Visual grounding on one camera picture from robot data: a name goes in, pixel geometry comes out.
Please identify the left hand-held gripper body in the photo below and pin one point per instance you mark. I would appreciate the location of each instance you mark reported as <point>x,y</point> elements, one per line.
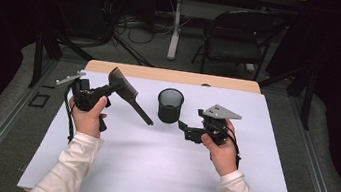
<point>85,97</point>

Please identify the black mesh cup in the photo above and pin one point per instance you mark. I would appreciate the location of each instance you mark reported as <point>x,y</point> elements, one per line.
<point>169,112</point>

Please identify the black folding chair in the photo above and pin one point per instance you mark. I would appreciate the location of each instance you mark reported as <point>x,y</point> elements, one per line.
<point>235,48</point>

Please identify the person's right hand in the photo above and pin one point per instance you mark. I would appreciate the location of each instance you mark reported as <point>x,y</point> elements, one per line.
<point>225,157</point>

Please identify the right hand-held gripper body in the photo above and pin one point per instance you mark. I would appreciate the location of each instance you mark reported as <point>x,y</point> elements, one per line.
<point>220,112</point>

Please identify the white table cover sheet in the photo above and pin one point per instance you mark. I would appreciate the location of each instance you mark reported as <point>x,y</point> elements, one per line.
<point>154,174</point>

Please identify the black comb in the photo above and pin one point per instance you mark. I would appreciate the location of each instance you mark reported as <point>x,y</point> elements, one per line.
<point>128,94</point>

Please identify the person's left hand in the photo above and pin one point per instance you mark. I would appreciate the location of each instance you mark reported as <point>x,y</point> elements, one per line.
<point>87,121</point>

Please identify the black metal frame stand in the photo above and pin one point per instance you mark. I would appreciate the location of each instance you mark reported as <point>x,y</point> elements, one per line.
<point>307,98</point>
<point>38,57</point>

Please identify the white desk leg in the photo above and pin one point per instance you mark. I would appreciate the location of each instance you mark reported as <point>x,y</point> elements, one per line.
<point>175,36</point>

